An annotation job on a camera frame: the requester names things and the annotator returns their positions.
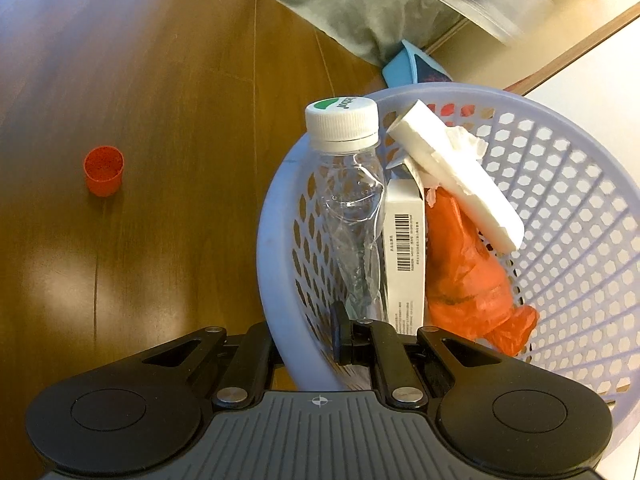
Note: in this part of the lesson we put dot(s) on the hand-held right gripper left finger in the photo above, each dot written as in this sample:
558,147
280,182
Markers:
250,355

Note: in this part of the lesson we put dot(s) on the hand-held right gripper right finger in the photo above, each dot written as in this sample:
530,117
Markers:
342,332

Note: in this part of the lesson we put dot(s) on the clear plastic box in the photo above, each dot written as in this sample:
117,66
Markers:
505,7

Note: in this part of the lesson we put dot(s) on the white medicine carton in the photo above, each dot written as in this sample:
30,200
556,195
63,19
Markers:
404,240

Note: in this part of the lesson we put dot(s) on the orange plastic bag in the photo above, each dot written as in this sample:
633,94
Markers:
465,270

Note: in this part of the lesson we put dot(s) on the clear plastic bottle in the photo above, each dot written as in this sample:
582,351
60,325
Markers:
345,195

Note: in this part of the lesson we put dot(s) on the white toilet paper roll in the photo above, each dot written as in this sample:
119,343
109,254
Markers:
470,190

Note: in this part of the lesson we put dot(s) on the lilac perforated plastic basket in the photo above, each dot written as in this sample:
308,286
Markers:
560,200

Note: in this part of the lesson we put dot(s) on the blue plastic dustpan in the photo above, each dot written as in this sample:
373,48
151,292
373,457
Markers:
400,72

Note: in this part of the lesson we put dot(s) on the red broom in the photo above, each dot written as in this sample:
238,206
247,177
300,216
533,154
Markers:
466,110

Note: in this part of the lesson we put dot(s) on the white cabinet with wooden edge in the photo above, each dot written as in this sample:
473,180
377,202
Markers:
590,75

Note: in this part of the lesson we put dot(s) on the red bottle cap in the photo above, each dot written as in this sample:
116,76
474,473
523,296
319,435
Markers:
103,172

